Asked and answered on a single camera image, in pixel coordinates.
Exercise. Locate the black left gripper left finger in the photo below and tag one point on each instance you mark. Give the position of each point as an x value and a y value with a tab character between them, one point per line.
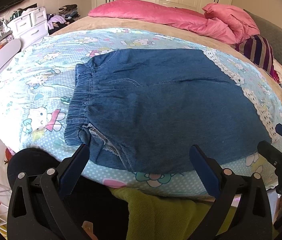
36	209

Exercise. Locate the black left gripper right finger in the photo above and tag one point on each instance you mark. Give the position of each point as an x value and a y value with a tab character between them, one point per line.
252	218

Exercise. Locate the light blue cartoon cat bedsheet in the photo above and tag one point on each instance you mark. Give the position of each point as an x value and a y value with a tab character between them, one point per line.
37	86

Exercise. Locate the yellow-green sweater torso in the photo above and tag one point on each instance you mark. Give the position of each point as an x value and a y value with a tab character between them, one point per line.
152	217

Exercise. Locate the purple striped cloth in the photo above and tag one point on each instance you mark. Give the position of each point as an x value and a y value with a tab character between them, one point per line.
258	50

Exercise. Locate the pink pillow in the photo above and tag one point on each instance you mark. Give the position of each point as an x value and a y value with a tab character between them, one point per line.
238	21

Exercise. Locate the pink duvet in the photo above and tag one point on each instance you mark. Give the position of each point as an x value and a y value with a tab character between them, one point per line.
184	19

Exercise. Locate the white drawer chest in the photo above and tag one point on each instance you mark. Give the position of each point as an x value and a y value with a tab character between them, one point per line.
30	27

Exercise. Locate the tan bed blanket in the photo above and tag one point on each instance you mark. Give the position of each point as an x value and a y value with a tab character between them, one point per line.
91	23

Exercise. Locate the pile of clothes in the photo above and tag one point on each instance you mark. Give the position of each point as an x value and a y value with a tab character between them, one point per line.
66	15

